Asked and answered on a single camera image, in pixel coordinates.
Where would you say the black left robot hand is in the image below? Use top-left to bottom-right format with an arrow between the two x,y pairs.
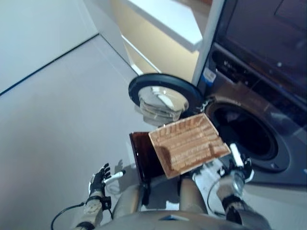
88,162 -> 127,198

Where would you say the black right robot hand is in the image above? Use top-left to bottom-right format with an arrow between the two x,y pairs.
227,143 -> 254,184

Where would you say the dark grey washing machine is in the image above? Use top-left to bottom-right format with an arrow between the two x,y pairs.
196,42 -> 307,188

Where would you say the round washing machine door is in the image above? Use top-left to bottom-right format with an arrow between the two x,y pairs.
128,72 -> 205,126

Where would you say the woven wicker laundry basket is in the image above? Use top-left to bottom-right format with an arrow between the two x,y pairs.
148,113 -> 232,180

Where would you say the dark brown glossy stool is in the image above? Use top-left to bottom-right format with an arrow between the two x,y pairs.
129,131 -> 174,207

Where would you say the grey right robot leg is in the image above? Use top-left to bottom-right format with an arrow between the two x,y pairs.
179,176 -> 207,214

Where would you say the grey robot torso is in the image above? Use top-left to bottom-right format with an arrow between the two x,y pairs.
95,210 -> 243,230

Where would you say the blue label sticker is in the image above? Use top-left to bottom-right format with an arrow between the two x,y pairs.
201,68 -> 217,84

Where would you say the dark grey dryer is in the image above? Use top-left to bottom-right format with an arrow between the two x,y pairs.
211,0 -> 307,96

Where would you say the white cabinet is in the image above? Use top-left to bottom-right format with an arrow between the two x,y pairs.
105,0 -> 227,90

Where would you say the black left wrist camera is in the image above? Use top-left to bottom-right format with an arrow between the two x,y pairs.
102,195 -> 113,211

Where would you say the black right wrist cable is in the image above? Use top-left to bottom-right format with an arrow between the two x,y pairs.
207,176 -> 231,217

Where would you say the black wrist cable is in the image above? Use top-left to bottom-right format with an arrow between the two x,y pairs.
207,176 -> 231,217
50,202 -> 114,229

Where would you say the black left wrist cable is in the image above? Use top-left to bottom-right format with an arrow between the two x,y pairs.
50,202 -> 114,229

